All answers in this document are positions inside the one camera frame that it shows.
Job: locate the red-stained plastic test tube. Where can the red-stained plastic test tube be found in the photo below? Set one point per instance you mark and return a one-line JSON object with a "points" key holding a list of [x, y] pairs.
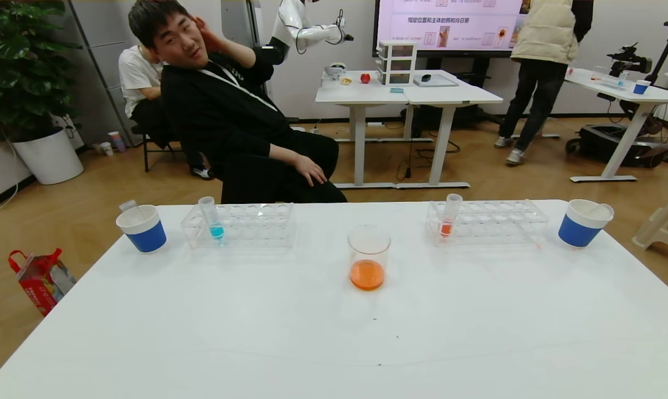
{"points": [[128, 205]]}

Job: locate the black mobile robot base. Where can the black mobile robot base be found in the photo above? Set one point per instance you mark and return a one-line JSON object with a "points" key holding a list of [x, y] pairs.
{"points": [[605, 144]]}

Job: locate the clear glass beaker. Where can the clear glass beaker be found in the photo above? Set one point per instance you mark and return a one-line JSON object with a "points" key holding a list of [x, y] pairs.
{"points": [[369, 271]]}

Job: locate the clear acrylic test tube rack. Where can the clear acrylic test tube rack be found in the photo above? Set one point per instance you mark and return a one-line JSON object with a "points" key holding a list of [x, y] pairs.
{"points": [[251, 226], [486, 224]]}

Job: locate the test tube with red liquid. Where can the test tube with red liquid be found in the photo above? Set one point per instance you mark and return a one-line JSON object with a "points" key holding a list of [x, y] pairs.
{"points": [[449, 219]]}

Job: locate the test tube with blue liquid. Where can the test tube with blue liquid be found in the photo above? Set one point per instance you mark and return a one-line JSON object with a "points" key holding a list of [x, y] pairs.
{"points": [[212, 219]]}

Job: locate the small clear tube rack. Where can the small clear tube rack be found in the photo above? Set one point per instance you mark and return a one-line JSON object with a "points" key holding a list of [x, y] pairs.
{"points": [[608, 77]]}

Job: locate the white standing desk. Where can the white standing desk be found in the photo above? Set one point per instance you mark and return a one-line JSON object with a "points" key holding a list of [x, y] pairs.
{"points": [[456, 95], [356, 94]]}

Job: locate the white bowl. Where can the white bowl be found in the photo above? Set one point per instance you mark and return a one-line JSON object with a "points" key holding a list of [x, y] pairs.
{"points": [[335, 71]]}

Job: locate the man in black clothes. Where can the man in black clothes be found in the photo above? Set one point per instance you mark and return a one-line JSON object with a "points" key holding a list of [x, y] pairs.
{"points": [[223, 111]]}

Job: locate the white drawer organiser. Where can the white drawer organiser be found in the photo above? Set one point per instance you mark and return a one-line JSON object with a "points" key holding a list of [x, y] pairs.
{"points": [[396, 64]]}

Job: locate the grey laptop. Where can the grey laptop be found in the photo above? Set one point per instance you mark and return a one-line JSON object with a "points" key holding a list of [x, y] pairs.
{"points": [[436, 81]]}

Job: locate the black screen stand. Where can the black screen stand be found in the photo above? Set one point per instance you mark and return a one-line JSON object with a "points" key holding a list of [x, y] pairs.
{"points": [[467, 113]]}

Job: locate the white humanoid robot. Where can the white humanoid robot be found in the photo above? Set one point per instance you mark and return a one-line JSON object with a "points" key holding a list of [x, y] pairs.
{"points": [[306, 33]]}

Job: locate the blue sleeved paper cup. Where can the blue sleeved paper cup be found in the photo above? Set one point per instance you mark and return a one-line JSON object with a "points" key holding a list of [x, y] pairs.
{"points": [[145, 235], [577, 230]]}

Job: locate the black chair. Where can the black chair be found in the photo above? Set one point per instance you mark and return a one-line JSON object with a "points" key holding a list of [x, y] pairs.
{"points": [[145, 149]]}

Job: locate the pink drink bottle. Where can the pink drink bottle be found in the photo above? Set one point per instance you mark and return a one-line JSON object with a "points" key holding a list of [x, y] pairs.
{"points": [[117, 142]]}

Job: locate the large display screen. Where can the large display screen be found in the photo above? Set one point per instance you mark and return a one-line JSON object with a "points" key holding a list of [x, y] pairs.
{"points": [[467, 11]]}

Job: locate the man in white t-shirt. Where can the man in white t-shirt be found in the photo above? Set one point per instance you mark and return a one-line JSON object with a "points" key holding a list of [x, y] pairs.
{"points": [[137, 77]]}

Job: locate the small white cup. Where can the small white cup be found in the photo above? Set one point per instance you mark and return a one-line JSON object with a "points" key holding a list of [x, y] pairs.
{"points": [[106, 148]]}

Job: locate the person in beige vest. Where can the person in beige vest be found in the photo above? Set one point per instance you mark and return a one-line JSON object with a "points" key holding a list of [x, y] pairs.
{"points": [[544, 55]]}

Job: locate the grey metal cabinet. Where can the grey metal cabinet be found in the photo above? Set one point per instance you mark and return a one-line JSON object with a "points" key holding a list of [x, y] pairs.
{"points": [[98, 55]]}

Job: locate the white plant pot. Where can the white plant pot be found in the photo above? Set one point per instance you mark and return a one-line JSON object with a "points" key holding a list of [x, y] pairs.
{"points": [[49, 158]]}

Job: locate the red gift bag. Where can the red gift bag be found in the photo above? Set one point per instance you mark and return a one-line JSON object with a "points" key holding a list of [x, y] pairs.
{"points": [[40, 282]]}

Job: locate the small blue paper cup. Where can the small blue paper cup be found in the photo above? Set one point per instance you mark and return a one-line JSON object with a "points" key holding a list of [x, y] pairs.
{"points": [[641, 88]]}

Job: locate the green potted plant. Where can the green potted plant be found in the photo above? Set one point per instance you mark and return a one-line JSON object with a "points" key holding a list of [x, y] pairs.
{"points": [[18, 66]]}

